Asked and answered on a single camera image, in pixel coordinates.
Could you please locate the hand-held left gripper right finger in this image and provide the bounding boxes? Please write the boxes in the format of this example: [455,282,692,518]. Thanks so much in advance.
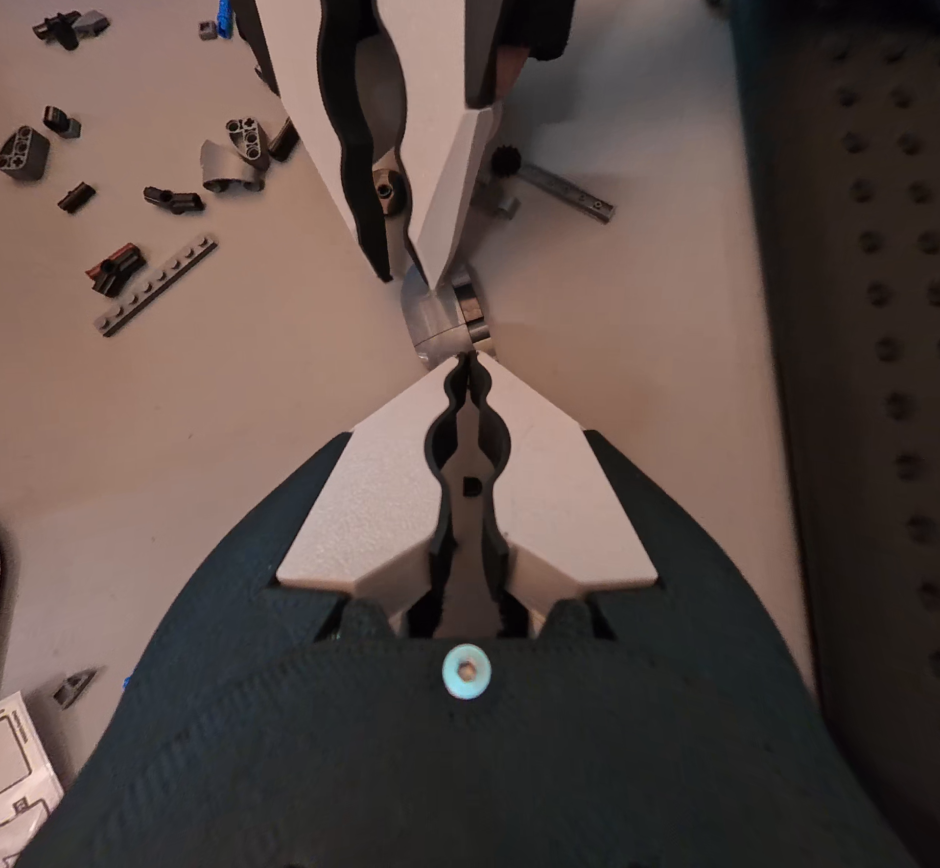
[469,354,659,641]

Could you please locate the black and red lego connector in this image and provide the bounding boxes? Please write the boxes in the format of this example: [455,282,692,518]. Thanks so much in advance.
[87,244,146,296]

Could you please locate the black angled lego connector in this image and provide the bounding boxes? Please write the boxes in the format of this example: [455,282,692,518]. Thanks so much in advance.
[143,185,205,217]

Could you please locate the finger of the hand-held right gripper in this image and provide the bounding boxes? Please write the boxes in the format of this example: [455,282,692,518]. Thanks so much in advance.
[228,0,395,284]
[369,0,502,292]

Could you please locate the dark grey domed lego assembly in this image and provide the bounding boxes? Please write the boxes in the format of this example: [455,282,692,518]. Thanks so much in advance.
[400,266,491,371]

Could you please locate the small grey lego frame piece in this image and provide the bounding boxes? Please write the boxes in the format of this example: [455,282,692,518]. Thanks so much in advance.
[53,668,98,709]

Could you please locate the round grey lego disc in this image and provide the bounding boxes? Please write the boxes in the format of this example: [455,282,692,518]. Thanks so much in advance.
[371,169,406,220]

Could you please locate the sticker sheet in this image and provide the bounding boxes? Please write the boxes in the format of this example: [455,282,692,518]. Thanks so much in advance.
[0,692,66,847]

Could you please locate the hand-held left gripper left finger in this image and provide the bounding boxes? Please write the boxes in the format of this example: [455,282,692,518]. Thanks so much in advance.
[275,354,471,639]

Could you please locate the grey triangular lego liftarm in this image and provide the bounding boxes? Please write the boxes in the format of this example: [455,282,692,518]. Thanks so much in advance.
[226,117,269,171]

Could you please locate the long grey studded lego plate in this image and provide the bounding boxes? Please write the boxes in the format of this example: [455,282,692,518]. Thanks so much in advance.
[94,234,220,338]

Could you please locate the dark grey lego plate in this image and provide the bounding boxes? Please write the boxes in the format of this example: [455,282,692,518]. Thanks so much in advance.
[517,163,616,225]

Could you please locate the dark grey lego beam block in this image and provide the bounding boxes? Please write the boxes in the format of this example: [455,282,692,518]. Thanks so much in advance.
[0,126,51,182]

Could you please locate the light grey curved lego panel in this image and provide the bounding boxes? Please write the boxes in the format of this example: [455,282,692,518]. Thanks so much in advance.
[200,141,267,193]

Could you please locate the black lego cross connector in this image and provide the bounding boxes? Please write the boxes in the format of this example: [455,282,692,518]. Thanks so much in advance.
[33,10,82,50]

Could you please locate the person's right hand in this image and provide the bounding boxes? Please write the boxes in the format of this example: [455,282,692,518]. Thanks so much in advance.
[492,0,590,107]

